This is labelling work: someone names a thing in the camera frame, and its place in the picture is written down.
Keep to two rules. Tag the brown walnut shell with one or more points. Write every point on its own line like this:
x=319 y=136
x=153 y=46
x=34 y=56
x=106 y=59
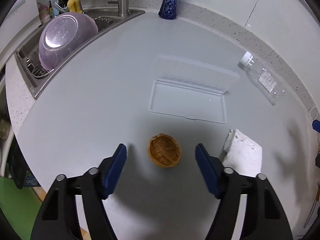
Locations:
x=163 y=152

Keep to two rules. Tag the yellow sponge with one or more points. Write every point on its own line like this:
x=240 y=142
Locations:
x=73 y=5

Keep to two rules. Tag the white paper napkin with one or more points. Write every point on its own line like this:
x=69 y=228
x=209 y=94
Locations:
x=245 y=150

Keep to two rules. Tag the clear plastic bottle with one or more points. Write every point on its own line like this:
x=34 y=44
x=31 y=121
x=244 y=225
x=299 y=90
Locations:
x=267 y=80

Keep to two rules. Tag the black plastic bag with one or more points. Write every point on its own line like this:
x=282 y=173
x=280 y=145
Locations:
x=22 y=177

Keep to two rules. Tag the purple plastic basin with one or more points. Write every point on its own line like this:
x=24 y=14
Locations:
x=65 y=37

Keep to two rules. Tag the stainless steel sink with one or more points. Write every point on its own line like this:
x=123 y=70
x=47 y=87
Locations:
x=25 y=50

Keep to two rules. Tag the white countertop dishwasher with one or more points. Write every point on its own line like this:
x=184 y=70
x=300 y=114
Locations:
x=15 y=30

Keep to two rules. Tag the pink cup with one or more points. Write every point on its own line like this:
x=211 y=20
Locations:
x=43 y=12

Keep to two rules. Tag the green board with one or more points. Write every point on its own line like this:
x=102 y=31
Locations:
x=17 y=205

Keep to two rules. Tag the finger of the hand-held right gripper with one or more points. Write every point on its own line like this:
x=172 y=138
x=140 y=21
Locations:
x=317 y=125
x=318 y=160

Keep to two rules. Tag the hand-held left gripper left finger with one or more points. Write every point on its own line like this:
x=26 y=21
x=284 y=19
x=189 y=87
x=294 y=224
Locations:
x=116 y=170

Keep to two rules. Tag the blue label bottle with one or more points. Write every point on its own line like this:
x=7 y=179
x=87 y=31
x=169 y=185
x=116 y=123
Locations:
x=55 y=3

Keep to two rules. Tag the clear plastic hinged box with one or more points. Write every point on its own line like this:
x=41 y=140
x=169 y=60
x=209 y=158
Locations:
x=187 y=100

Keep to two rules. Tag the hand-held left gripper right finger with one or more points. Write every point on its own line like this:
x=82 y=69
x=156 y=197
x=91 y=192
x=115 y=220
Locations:
x=207 y=170

